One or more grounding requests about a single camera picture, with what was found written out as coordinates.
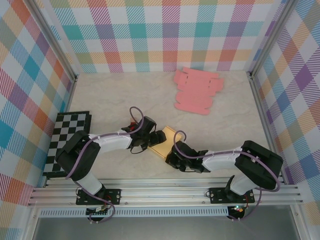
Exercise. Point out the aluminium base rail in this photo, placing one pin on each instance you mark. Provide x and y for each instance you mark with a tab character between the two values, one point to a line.
162	192

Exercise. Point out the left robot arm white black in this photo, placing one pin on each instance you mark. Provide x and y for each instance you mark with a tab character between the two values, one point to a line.
112	143

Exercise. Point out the small circuit board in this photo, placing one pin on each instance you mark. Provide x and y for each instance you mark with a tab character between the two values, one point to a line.
100	211
238	208

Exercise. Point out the black and white checkerboard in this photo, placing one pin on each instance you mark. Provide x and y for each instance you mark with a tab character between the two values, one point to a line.
67	122

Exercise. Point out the aluminium frame post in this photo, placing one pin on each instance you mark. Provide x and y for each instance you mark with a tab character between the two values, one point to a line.
270	37
52	40

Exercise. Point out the red block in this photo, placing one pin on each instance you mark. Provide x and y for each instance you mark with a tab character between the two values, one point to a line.
132	127

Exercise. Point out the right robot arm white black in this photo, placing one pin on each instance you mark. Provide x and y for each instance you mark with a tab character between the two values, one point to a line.
220	160

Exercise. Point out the yellow paper box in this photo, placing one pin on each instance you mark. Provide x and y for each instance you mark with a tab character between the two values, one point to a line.
165	146

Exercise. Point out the pink paper box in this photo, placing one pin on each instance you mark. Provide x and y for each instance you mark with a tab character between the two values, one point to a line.
195	92

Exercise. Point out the aluminium side rail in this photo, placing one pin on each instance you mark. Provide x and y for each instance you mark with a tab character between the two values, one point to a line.
261	112
69	97

